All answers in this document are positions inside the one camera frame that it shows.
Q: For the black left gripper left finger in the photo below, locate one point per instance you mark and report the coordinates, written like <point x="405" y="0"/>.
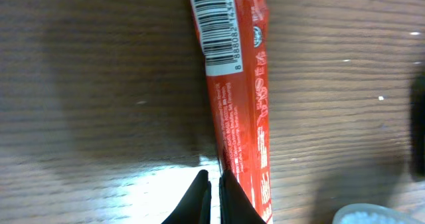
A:
<point x="195" y="205"/>

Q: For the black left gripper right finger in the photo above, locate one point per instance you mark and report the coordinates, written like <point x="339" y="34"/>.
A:
<point x="234" y="204"/>

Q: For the white round tub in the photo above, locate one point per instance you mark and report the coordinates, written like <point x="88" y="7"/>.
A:
<point x="364" y="213"/>

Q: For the red snack package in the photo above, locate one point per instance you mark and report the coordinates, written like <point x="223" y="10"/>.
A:
<point x="232" y="35"/>

